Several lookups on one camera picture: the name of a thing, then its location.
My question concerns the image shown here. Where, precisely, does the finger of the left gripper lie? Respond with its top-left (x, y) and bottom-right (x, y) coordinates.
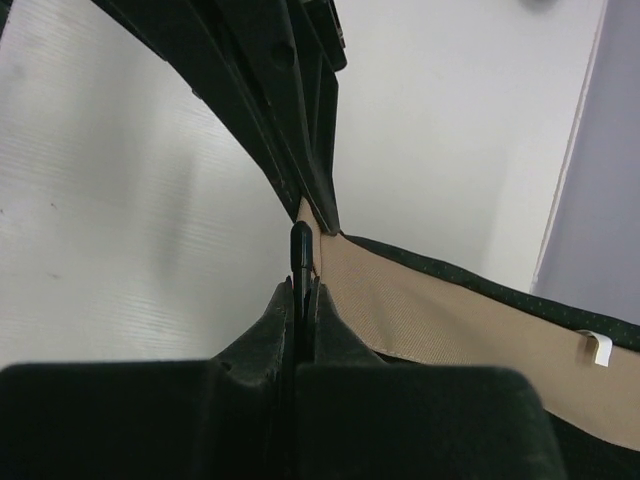
top-left (229, 1), bottom-right (347, 234)
top-left (95, 1), bottom-right (301, 219)

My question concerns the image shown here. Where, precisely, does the beige fabric pet tent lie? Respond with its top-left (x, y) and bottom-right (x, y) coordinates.
top-left (297, 201), bottom-right (639, 450)

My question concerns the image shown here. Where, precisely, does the black tent pole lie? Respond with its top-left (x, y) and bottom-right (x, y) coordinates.
top-left (290, 221), bottom-right (313, 363)

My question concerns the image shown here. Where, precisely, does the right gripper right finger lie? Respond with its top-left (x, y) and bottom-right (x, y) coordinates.
top-left (297, 283), bottom-right (565, 479)

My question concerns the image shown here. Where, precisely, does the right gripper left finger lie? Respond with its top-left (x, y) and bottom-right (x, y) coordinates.
top-left (1, 282), bottom-right (294, 479)

